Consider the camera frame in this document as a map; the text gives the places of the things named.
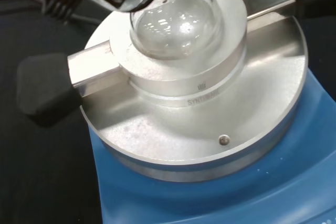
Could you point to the heater with blue base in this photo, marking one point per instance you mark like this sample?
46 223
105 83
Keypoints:
183 195

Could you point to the clear glass round-bottom flask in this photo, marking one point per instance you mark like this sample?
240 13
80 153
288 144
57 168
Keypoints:
178 27

